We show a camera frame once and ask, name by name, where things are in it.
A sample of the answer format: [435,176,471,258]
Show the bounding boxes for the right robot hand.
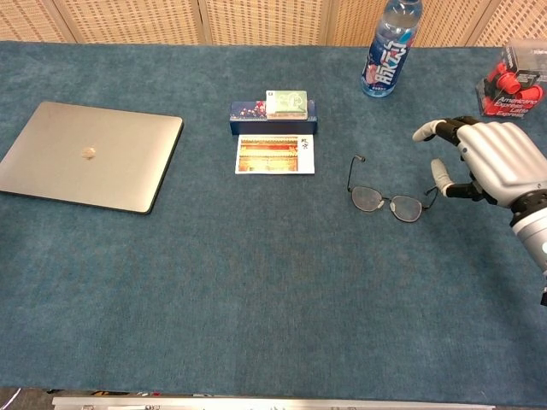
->
[412,115,547,210]

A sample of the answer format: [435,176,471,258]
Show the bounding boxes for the thin-framed eyeglasses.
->
[346,155,440,224]

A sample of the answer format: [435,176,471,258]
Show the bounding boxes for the clear red coffee capsule box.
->
[475,38,547,119]

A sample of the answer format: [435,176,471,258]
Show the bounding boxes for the blue label drink bottle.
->
[361,0,424,98]

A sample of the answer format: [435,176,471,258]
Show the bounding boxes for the small green card box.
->
[265,90,309,120]

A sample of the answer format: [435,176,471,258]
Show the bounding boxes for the red palace postcard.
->
[234,133,316,176]

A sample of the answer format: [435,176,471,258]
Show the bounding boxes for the long dark blue box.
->
[229,99,318,136]

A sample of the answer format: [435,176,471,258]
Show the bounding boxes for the blue table mat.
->
[0,40,547,407]

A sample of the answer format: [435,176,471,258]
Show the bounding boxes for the wicker folding screen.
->
[0,0,547,48]

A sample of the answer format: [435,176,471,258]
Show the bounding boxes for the silver laptop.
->
[0,101,185,215]

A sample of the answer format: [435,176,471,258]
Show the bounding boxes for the aluminium rail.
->
[51,395,497,410]

